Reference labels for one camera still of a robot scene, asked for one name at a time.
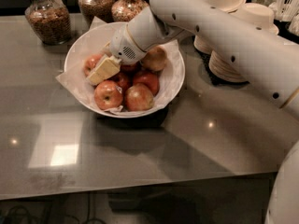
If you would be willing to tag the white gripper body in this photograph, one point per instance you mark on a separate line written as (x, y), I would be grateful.
(123, 47)

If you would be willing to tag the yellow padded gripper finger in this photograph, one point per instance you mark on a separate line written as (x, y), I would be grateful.
(106, 68)

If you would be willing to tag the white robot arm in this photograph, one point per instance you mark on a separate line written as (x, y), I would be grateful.
(268, 62)

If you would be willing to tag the small red apple centre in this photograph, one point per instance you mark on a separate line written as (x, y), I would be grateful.
(122, 80)

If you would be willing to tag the yellow-red apple top right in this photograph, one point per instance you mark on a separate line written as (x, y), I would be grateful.
(155, 60)

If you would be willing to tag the red-yellow apple front right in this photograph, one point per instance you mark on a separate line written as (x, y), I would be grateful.
(138, 98)

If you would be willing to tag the white bowl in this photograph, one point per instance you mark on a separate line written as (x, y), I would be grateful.
(165, 84)

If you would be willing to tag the glass cereal jar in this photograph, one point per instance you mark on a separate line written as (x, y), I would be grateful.
(50, 21)
(125, 10)
(100, 9)

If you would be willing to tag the glass cereal jar left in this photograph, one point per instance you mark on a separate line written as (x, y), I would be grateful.
(50, 21)

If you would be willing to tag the black mat under bowls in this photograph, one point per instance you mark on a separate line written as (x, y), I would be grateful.
(216, 81)

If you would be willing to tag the front stack paper bowls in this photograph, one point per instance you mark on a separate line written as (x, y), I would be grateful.
(253, 13)

